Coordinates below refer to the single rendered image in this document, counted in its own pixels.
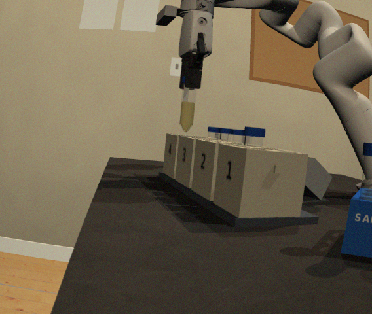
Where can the blue tube rack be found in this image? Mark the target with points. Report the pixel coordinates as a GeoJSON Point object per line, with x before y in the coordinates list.
{"type": "Point", "coordinates": [358, 233]}

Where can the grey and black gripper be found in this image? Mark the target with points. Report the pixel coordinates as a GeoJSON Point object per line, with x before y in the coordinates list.
{"type": "Point", "coordinates": [197, 28]}

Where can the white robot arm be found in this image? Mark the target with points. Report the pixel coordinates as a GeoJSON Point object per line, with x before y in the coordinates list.
{"type": "Point", "coordinates": [342, 64]}

